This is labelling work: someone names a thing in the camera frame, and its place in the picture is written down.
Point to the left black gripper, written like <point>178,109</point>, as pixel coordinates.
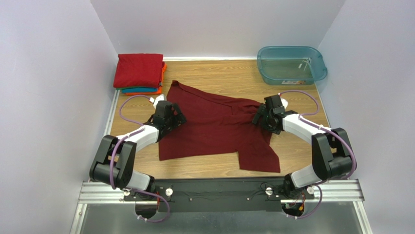
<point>175,118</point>

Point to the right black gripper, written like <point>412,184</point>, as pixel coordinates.
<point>263,115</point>

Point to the maroon t shirt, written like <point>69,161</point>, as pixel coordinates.
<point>215,125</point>

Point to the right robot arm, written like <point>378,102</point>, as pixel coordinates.
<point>332,155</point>

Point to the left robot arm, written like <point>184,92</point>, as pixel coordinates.
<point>114,160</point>

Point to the teal plastic bin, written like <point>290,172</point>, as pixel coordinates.
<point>291,65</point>

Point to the folded teal t shirt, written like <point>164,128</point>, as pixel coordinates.
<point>142,90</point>

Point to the folded green t shirt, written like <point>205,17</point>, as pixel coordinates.
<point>123,88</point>

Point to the folded red t shirt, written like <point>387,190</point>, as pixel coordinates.
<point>142,70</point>

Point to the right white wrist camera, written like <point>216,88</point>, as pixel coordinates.
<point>284,103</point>

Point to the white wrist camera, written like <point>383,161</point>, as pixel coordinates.
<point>155,100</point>
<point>284,103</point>

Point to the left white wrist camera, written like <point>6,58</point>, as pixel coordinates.
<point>155,100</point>

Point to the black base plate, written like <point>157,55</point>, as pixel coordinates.
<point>235,194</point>

